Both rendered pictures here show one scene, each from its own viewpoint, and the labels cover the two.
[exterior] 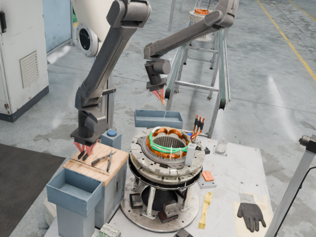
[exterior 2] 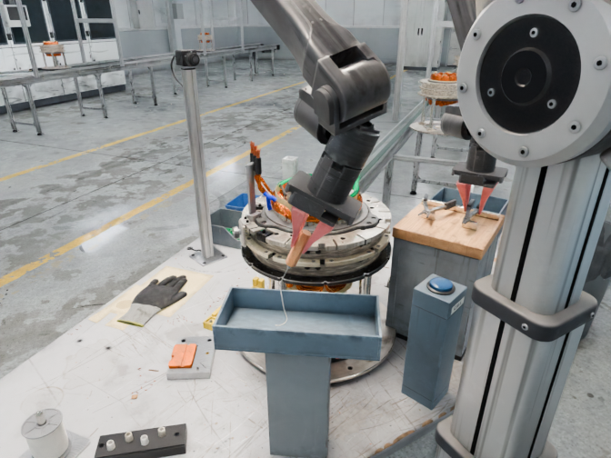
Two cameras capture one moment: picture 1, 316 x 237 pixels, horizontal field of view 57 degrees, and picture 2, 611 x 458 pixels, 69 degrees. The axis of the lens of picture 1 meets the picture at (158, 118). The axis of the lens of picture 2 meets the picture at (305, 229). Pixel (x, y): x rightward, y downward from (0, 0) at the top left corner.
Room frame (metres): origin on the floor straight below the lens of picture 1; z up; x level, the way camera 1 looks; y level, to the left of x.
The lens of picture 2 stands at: (1.88, 0.17, 1.48)
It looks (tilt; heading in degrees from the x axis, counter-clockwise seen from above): 26 degrees down; 197
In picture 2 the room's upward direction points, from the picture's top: straight up
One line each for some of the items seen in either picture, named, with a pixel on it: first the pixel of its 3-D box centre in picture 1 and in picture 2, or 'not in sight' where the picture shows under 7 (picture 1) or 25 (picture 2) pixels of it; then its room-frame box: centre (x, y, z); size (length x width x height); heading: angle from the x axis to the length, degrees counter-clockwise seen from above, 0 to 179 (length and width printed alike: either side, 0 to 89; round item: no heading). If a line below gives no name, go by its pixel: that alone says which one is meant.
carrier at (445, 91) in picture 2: not in sight; (442, 104); (-1.26, 0.17, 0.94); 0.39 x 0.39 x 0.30
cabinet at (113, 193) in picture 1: (97, 186); (441, 280); (0.92, 0.22, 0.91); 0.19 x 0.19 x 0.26; 73
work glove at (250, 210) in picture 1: (250, 211); (156, 295); (1.02, -0.51, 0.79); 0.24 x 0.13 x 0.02; 174
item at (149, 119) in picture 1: (155, 137); (300, 379); (1.33, 0.00, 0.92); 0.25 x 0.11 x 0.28; 101
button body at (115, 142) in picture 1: (110, 154); (432, 343); (1.15, 0.21, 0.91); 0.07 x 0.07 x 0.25; 64
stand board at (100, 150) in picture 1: (97, 161); (449, 225); (0.92, 0.22, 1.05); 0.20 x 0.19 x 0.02; 163
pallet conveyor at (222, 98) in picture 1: (206, 19); not in sight; (7.10, -0.80, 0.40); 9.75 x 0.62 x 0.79; 174
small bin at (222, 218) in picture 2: not in sight; (229, 228); (0.62, -0.48, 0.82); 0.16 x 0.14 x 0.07; 84
